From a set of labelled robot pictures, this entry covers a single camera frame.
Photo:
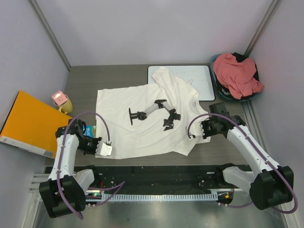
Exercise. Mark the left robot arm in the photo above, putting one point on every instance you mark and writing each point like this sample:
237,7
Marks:
64,192

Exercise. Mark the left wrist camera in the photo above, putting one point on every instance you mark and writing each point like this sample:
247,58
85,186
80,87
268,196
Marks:
104,148

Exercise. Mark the aluminium rail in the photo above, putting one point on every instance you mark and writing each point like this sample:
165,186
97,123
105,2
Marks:
36,180

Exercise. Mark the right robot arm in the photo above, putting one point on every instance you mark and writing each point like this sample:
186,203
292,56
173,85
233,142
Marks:
269,184

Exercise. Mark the yellow mug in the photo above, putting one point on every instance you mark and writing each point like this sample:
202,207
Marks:
66,107

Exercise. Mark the white whiteboard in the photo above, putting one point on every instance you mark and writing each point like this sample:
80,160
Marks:
198,76

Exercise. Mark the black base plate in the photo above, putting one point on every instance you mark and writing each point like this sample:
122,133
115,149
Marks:
156,178

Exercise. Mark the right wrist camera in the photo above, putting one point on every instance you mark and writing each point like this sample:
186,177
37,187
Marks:
195,131

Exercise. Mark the white t-shirt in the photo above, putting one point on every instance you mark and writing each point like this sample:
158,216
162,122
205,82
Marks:
151,119

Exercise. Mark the pink t-shirt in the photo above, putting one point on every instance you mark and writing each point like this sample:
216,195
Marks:
235,76

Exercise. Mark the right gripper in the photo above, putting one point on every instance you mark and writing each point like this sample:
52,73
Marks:
205,134

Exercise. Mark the white slotted cable duct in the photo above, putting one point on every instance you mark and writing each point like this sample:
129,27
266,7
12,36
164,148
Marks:
155,198

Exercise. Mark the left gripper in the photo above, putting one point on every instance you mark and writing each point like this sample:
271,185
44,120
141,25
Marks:
93,152

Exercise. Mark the orange book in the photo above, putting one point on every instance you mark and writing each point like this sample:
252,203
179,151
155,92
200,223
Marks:
31,125

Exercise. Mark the blue treehouse book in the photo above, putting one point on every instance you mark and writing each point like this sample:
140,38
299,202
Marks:
89,130

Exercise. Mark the teal laundry basket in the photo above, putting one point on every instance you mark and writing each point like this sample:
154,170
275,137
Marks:
221,92

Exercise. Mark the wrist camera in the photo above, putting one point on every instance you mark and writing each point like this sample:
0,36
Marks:
195,131
104,148

